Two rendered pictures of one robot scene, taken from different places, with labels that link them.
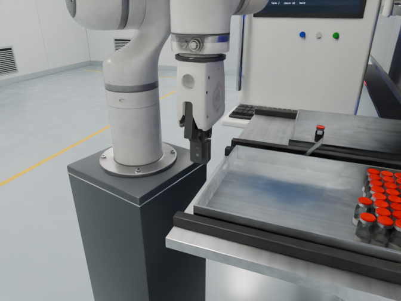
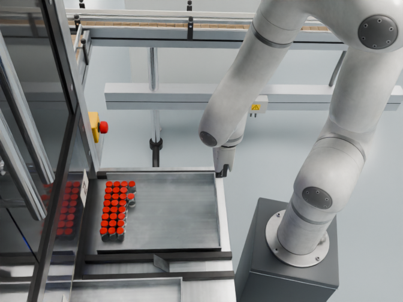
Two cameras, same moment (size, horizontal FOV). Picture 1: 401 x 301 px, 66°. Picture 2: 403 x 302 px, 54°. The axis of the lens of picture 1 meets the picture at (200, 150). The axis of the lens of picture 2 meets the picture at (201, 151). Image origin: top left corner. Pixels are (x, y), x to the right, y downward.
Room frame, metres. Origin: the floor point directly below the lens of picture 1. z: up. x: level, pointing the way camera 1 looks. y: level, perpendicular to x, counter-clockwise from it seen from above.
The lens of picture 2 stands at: (1.07, -0.40, 1.91)
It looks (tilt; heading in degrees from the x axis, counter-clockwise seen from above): 50 degrees down; 152
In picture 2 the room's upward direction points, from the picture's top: 5 degrees clockwise
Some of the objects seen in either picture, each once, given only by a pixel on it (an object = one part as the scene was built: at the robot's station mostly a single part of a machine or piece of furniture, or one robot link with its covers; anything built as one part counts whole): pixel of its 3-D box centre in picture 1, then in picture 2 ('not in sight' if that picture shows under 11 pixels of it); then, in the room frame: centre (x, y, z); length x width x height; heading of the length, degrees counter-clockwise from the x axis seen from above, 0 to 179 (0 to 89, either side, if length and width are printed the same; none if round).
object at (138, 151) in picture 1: (135, 124); (304, 222); (0.69, 0.15, 0.95); 0.19 x 0.19 x 0.18
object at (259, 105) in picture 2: not in sight; (255, 104); (-0.18, 0.57, 0.50); 0.12 x 0.05 x 0.09; 69
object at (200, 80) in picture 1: (200, 86); (225, 147); (0.47, 0.00, 1.10); 0.10 x 0.07 x 0.11; 159
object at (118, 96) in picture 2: not in sight; (256, 97); (-0.23, 0.61, 0.49); 1.60 x 0.08 x 0.12; 69
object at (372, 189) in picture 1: (375, 203); (123, 210); (0.43, -0.30, 0.90); 0.18 x 0.02 x 0.05; 159
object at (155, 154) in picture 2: not in sight; (156, 148); (-0.43, 0.10, 0.07); 0.50 x 0.08 x 0.14; 159
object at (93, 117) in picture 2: not in sight; (87, 127); (0.16, -0.32, 0.99); 0.08 x 0.07 x 0.07; 69
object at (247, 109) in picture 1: (281, 115); not in sight; (1.16, -0.32, 0.82); 0.40 x 0.14 x 0.02; 68
